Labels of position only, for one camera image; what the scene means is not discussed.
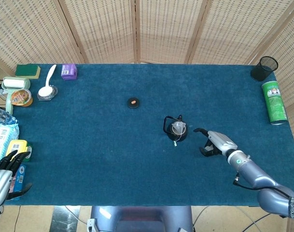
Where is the white floor cable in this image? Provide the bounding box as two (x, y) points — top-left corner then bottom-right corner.
(192, 205), (275, 232)

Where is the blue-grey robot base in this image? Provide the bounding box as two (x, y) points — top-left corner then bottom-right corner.
(87, 205), (194, 232)

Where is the black teapot lid orange knob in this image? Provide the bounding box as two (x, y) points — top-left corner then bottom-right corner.
(126, 97), (140, 109)

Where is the orange jelly cup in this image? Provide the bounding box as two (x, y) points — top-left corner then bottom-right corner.
(11, 88), (33, 107)

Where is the yellow box with barcode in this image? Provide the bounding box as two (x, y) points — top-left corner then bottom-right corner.
(5, 139), (28, 160)

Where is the green chip can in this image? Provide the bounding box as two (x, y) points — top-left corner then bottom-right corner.
(261, 81), (288, 126)

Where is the blue table cloth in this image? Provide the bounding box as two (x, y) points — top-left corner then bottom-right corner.
(1, 63), (294, 207)

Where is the black cast iron teapot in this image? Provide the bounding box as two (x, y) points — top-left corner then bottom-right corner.
(163, 114), (189, 142)

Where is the purple box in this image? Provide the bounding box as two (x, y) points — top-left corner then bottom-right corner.
(60, 63), (78, 81)

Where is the bamboo folding screen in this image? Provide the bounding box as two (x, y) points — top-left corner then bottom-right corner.
(0, 0), (294, 136)

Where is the green yellow sponge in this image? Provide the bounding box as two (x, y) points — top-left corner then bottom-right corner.
(15, 64), (41, 79)

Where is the green white small packet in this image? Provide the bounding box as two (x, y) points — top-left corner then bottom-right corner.
(23, 142), (33, 162)

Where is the light green lint roller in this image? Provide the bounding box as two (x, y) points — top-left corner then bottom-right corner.
(1, 76), (31, 115)

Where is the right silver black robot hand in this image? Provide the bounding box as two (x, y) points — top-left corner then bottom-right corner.
(193, 128), (238, 158)

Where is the clear plastic water bottle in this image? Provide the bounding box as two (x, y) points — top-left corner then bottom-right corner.
(0, 104), (18, 126)

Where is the white plastic spoon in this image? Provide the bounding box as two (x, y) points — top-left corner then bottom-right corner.
(38, 64), (57, 97)

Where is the silver steel wool scourer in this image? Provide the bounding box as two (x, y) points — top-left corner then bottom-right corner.
(37, 85), (58, 102)

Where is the white blue wet wipes pack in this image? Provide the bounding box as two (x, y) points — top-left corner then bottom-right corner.
(0, 123), (20, 165)

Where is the black mesh pen holder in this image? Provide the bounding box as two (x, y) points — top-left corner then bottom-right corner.
(250, 56), (279, 82)

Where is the tea bag with green tag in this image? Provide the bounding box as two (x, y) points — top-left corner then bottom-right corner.
(171, 121), (187, 147)

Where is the blue cookie box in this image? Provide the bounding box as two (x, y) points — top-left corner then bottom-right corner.
(6, 163), (27, 201)

